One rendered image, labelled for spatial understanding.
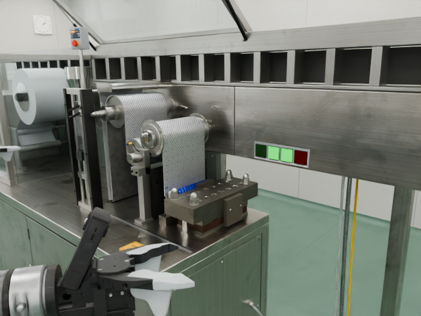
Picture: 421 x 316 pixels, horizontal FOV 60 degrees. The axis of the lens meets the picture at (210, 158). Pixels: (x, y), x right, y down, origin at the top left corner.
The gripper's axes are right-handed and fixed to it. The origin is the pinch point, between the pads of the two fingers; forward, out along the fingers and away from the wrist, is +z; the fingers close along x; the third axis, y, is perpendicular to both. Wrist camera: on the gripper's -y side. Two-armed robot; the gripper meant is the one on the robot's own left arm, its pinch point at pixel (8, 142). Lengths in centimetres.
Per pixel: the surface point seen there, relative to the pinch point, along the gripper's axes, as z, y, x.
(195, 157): 37, 0, 66
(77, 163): 21.9, 10.6, 15.8
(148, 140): 20, -8, 53
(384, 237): 242, 102, 165
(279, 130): 42, -18, 99
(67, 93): 22.0, -20.0, 10.0
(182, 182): 30, 9, 65
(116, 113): 28.0, -14.0, 31.2
